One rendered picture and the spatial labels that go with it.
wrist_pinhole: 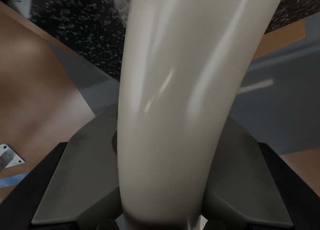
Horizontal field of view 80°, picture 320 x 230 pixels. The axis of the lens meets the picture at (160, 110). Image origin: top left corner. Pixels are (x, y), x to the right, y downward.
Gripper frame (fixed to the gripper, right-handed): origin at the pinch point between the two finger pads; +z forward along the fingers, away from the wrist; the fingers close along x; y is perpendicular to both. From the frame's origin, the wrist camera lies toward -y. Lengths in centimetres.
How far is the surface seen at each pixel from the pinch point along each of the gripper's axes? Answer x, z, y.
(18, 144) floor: -102, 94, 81
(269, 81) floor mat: 55, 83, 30
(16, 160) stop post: -110, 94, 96
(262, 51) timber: 41, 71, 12
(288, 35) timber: 50, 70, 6
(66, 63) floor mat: -50, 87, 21
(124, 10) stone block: -4.3, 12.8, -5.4
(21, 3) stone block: -13.1, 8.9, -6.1
